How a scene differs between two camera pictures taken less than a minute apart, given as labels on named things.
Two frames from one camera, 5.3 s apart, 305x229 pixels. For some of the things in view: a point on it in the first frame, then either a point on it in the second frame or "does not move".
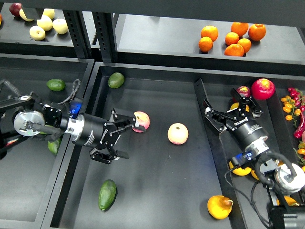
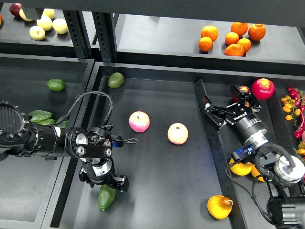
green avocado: x=107 y=194 does not move
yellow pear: x=219 y=207 does not move
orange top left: x=210 y=31 does not move
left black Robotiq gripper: x=97 y=134 -> x=104 y=169
